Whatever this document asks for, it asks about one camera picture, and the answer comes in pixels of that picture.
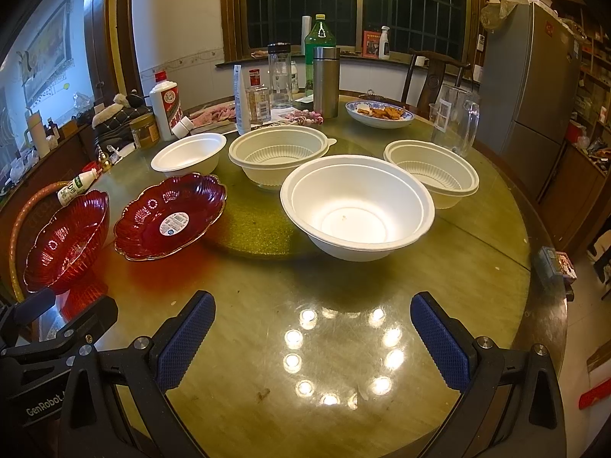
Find tall white blue tube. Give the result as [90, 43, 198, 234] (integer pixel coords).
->
[233, 64, 251, 135]

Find steel thermos flask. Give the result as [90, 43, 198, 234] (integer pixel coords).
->
[313, 47, 340, 119]

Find cream tumbler mug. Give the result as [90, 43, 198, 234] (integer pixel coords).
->
[27, 112, 51, 158]

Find pink cloth on tray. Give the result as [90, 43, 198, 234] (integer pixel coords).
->
[189, 103, 236, 127]

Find cream plastic bowl right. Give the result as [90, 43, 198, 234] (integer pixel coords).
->
[383, 140, 480, 210]

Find grey refrigerator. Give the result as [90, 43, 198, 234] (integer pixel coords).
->
[476, 3, 581, 198]

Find red plate with sticker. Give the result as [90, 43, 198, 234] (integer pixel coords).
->
[114, 173, 227, 261]

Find dark wooden chair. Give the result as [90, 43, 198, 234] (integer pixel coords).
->
[401, 48, 472, 118]

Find red box on sill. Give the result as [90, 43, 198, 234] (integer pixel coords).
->
[361, 30, 381, 58]

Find black quilted fur bag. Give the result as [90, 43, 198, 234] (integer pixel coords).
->
[92, 90, 151, 151]

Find small white foam bowl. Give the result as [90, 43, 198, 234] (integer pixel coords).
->
[150, 132, 227, 177]

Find pink wrapped candies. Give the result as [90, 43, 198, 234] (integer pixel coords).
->
[281, 110, 324, 126]

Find green round turntable mat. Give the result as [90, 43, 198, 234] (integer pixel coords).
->
[196, 148, 336, 263]

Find clear glass pitcher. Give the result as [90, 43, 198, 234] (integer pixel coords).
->
[430, 84, 480, 158]

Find small glass red-cap bottle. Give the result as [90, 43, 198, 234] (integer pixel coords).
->
[246, 68, 272, 124]

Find white spray bottle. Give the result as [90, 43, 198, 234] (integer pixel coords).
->
[378, 26, 390, 60]

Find small white green bottle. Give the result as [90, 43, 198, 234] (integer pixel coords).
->
[57, 169, 97, 207]

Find large white foam bowl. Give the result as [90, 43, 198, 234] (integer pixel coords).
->
[280, 155, 436, 263]

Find green plastic bottle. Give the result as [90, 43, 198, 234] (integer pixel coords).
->
[304, 13, 336, 95]

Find white red liquor bottle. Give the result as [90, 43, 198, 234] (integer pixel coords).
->
[149, 70, 183, 141]

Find blue white food plate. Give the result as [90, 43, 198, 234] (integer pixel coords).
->
[345, 99, 414, 129]

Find clear bottle black lid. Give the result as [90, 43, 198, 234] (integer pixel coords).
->
[267, 42, 292, 109]

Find cream plastic bowl with tab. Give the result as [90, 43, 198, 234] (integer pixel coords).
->
[229, 125, 336, 189]

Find white paper roll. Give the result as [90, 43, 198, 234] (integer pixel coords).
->
[300, 15, 312, 54]

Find red scalloped plate left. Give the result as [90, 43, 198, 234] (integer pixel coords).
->
[24, 190, 110, 296]

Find brown glass jar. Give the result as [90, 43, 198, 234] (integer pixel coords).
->
[129, 113, 160, 149]

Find small box table edge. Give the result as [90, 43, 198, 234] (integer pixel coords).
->
[533, 246, 577, 285]

